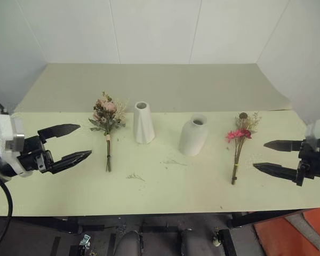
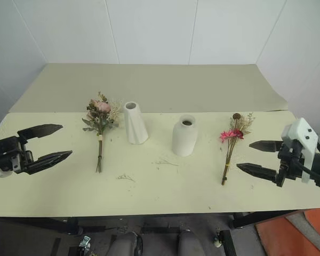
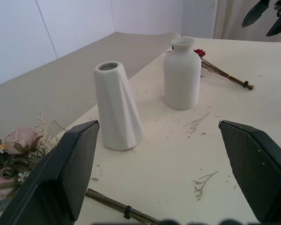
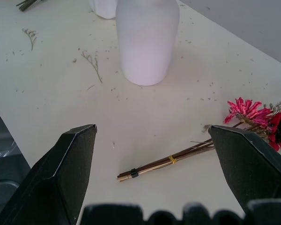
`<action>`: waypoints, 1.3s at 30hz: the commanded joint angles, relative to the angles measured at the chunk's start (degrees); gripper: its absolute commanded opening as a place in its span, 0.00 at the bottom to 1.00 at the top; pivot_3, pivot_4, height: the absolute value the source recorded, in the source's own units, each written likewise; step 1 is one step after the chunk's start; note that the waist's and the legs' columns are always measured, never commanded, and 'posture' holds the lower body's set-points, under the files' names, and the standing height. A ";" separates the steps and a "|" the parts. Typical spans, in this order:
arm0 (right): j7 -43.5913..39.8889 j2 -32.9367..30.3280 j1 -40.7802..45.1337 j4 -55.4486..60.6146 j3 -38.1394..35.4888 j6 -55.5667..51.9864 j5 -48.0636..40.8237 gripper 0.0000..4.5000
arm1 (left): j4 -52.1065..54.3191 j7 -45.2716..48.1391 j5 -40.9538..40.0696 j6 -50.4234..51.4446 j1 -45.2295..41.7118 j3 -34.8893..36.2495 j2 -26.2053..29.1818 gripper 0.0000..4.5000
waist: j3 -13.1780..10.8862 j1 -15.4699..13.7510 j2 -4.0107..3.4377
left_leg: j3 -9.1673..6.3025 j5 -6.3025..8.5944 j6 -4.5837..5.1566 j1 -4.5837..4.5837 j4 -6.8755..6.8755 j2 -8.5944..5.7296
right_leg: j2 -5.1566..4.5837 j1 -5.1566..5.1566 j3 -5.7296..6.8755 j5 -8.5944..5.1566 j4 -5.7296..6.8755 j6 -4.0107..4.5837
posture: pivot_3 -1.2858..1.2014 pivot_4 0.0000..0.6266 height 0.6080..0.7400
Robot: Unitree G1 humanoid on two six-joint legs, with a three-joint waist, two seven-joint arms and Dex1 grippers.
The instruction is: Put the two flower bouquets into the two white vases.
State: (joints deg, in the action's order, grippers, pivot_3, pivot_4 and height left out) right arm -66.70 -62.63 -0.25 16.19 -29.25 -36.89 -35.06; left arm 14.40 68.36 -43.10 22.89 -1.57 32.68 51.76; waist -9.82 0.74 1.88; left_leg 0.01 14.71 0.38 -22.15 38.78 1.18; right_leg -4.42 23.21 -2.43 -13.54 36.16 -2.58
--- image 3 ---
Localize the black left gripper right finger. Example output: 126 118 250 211
218 120 281 225

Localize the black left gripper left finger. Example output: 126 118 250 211
0 120 101 225

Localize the finger of the pointed black right gripper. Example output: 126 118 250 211
266 13 281 37
241 0 270 29

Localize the twisted white ceramic vase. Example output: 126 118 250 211
93 61 145 151

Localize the white bottle-shaped ceramic vase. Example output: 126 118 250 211
163 37 201 111

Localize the pink rose bouquet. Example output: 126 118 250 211
0 107 162 225

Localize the small dried twig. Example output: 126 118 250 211
192 171 220 202

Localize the red berry dried flower bundle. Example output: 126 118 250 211
193 48 255 90

